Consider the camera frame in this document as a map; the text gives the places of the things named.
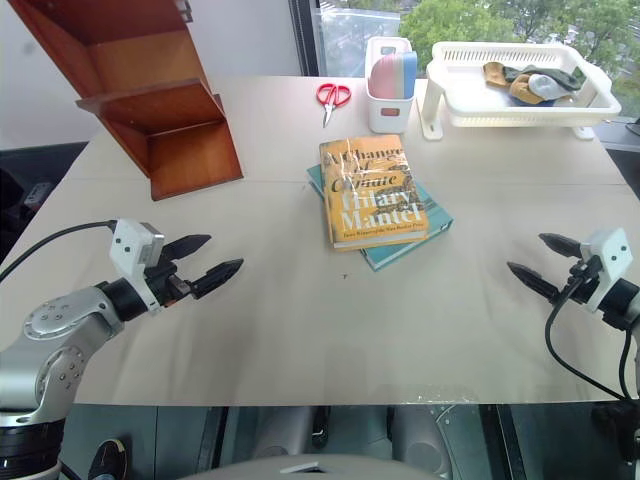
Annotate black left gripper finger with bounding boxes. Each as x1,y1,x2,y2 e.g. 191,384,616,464
191,257,246,301
159,233,213,262

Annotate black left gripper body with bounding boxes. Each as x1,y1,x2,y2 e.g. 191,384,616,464
143,258,196,307

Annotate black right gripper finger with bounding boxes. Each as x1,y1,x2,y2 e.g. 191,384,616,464
537,231,584,260
506,260,562,302

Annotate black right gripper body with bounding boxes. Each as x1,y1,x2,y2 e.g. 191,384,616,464
558,256,602,307

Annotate teal book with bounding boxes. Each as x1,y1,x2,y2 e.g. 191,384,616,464
305,163,456,273

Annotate brown wooden shelf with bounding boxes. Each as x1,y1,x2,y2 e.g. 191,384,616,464
7,0,246,202

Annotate yellow Hilary Mantel book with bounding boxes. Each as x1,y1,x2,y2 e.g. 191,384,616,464
319,133,432,253

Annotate dark side desk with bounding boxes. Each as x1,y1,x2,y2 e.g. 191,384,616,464
593,116,640,202

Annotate white plastic basket rack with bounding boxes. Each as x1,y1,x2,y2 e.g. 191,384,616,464
416,40,623,141

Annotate large mustard sock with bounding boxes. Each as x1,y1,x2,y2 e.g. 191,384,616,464
508,74,544,106

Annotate light grey sock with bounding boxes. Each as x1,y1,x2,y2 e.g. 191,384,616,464
528,73,567,101

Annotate dark green sock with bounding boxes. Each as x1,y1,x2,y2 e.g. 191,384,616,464
503,64,587,92

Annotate grey rounded robot leg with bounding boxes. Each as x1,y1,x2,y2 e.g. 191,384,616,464
392,404,454,477
248,406,324,462

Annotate small mustard sock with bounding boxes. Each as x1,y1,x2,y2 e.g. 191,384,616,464
482,61,509,88

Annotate grey robot torso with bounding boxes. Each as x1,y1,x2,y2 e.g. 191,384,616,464
177,451,454,480

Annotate white plastic storage bin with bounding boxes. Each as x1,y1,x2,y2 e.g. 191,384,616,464
364,36,417,135

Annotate blue plastic board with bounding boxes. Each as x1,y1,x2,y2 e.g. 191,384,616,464
402,49,418,99

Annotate green plastic board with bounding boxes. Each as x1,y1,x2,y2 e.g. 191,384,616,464
394,51,408,99

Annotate pink plastic board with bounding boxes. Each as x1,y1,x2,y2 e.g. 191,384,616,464
368,53,402,99

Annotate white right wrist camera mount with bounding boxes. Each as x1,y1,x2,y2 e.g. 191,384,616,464
579,227,629,314

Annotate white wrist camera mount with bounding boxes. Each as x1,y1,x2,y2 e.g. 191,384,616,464
579,227,629,314
109,217,167,314

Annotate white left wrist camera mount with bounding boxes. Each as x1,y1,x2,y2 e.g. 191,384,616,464
109,217,167,314

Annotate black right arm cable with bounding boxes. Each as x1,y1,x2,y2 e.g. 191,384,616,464
545,269,640,404

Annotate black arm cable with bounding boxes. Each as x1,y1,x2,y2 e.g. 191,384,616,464
0,221,117,282
545,269,640,404

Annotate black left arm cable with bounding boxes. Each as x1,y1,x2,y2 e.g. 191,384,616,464
0,221,117,282

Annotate red-handled scissors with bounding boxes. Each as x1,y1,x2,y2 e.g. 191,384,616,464
315,82,353,129

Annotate dark window frame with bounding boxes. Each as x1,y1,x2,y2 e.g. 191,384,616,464
288,0,322,79

